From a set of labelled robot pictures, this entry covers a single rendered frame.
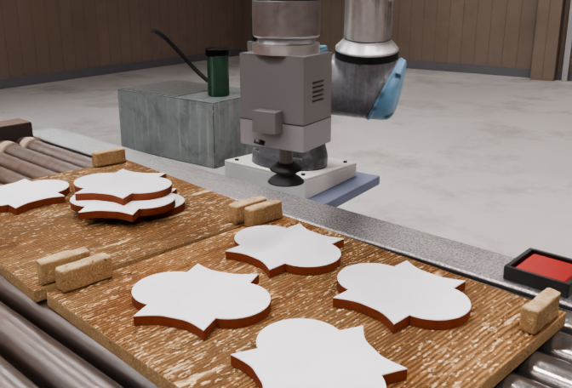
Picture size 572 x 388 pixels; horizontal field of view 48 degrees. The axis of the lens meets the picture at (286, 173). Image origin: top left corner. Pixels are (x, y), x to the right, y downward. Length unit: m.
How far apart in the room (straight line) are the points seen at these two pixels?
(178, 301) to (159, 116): 4.23
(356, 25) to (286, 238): 0.49
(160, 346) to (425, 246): 0.41
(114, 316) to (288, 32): 0.34
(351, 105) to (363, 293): 0.58
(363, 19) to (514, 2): 8.46
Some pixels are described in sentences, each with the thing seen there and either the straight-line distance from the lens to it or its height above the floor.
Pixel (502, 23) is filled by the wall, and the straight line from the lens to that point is 9.63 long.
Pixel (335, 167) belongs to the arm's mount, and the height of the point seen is 0.90.
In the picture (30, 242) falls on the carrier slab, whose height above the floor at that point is 0.94.
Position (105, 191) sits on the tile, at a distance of 0.94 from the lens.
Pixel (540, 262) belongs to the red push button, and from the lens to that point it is 0.84.
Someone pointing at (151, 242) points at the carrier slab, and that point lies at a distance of 0.85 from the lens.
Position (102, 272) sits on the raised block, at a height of 0.95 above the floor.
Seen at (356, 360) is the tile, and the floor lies 0.95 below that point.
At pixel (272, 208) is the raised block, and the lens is 0.89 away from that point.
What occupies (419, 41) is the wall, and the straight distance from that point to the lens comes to 10.07.
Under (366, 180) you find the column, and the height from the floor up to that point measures 0.87.
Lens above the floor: 1.25
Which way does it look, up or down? 16 degrees down
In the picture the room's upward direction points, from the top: straight up
